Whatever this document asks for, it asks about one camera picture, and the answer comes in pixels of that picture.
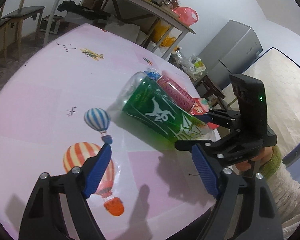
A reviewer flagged green clear plastic bottle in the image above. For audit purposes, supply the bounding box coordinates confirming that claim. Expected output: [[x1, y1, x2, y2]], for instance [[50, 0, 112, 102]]
[[116, 72, 217, 143]]

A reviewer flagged right forearm white sleeve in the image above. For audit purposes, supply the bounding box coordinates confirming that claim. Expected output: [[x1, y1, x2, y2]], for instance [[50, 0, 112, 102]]
[[260, 146, 300, 239]]

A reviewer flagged dark wooden stool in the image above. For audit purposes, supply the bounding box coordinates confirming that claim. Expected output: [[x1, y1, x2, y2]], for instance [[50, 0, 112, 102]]
[[193, 75, 228, 109]]

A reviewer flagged yellow plastic bag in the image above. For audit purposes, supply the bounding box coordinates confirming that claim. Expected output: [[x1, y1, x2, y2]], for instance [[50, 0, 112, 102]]
[[151, 20, 176, 48]]

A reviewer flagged grey refrigerator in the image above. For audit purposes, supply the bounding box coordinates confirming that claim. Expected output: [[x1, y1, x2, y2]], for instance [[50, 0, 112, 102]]
[[198, 20, 263, 89]]

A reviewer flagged red drink can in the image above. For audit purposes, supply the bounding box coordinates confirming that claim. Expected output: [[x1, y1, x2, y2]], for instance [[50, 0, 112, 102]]
[[157, 75, 195, 112]]

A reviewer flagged red snack bag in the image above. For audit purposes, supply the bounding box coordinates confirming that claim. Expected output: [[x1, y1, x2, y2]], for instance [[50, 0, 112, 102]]
[[189, 98, 219, 129]]

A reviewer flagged blue candy wrapper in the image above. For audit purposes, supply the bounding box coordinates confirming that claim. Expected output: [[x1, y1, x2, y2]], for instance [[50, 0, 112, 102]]
[[144, 68, 161, 81]]

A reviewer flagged black bench chair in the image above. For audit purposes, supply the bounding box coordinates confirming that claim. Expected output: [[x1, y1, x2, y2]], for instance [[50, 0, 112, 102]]
[[0, 0, 45, 61]]

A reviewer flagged red plastic bag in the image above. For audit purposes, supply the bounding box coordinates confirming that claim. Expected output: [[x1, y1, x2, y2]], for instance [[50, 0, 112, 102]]
[[173, 7, 199, 27]]

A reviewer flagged right hand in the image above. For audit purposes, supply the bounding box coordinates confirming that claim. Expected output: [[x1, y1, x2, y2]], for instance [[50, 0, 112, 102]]
[[235, 147, 273, 172]]

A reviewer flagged white mattress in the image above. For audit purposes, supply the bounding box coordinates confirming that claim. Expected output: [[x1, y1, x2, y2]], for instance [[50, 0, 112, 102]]
[[244, 48, 300, 163]]

